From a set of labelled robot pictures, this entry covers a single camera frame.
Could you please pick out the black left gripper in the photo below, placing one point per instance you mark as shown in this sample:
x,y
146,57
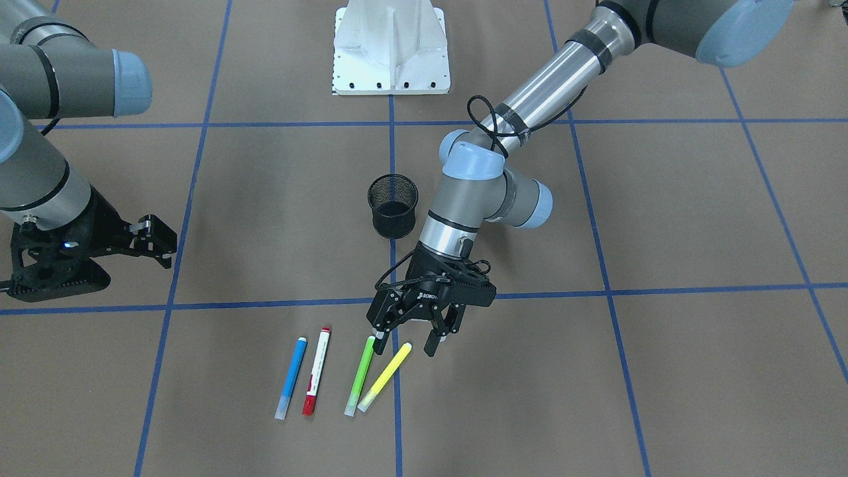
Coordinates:
x,y
422,289

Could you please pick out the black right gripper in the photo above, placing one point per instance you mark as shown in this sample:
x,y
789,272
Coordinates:
x,y
101,223

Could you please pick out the yellow marker pen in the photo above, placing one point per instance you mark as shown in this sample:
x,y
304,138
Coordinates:
x,y
385,376

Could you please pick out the green marker pen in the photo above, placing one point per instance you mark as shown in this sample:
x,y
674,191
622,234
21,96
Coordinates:
x,y
360,376

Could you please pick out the blue marker pen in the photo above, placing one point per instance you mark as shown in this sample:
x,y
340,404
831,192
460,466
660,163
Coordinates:
x,y
291,378

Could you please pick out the red marker pen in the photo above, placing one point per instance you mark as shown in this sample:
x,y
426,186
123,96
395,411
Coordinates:
x,y
316,372

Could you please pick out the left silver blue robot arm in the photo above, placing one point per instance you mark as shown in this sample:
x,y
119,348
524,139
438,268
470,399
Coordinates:
x,y
479,185

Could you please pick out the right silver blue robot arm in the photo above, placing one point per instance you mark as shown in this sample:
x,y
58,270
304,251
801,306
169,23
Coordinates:
x,y
52,72

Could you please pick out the black mesh pen cup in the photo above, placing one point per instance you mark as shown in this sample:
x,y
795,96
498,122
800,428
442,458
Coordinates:
x,y
392,199

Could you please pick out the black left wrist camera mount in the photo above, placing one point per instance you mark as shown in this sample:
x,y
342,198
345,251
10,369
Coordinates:
x,y
472,278

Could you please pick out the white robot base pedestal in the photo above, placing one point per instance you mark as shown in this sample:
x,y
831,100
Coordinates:
x,y
390,48

